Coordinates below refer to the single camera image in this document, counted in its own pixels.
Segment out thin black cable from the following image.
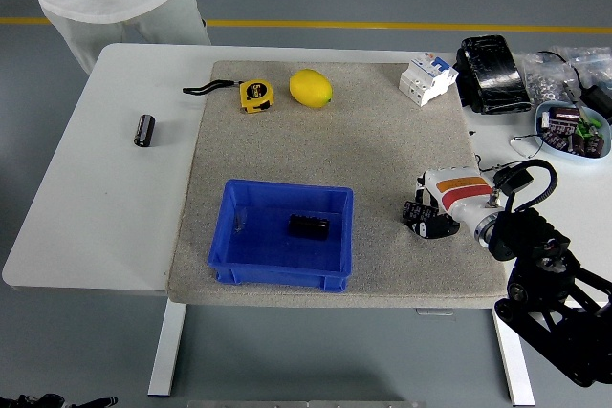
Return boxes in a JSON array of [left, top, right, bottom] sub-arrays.
[[535, 50, 589, 92]]

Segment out grey-brown mat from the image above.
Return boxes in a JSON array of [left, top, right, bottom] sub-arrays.
[[165, 60, 511, 310]]

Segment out clear bag of metal screws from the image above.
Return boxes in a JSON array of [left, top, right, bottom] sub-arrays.
[[521, 52, 582, 106]]

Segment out thin wire with white clip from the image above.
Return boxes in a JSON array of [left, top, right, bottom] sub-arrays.
[[509, 133, 546, 159]]

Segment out yellow lemon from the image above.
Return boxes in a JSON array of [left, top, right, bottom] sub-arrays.
[[288, 69, 333, 108]]

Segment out white table leg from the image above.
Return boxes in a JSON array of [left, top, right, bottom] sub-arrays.
[[146, 303, 187, 398], [492, 306, 536, 407]]

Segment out blue plastic box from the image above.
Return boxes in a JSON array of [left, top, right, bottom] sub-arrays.
[[206, 178, 355, 294]]

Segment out light blue bowl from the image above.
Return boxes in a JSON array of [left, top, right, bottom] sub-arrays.
[[534, 100, 612, 161]]

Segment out white circuit breaker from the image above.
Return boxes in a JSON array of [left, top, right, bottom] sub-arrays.
[[398, 53, 459, 107]]

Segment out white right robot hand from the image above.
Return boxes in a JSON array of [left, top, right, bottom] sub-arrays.
[[409, 166, 501, 241]]

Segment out clear plastic bag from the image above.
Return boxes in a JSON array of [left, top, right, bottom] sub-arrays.
[[549, 46, 612, 89]]

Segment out green plastic pieces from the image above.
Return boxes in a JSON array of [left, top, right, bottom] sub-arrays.
[[575, 116, 604, 138]]

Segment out yellow tape measure with strap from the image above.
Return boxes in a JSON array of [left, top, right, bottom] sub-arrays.
[[182, 78, 276, 115]]

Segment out small black adapter block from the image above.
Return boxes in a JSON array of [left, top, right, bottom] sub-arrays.
[[493, 164, 534, 192]]

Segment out black wrapped pack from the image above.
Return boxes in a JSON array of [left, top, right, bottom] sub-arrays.
[[452, 34, 535, 116]]

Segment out black power adapter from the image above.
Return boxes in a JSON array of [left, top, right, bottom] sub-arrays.
[[580, 85, 612, 118]]

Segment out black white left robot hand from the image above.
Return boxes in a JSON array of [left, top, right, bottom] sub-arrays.
[[0, 393, 119, 408]]

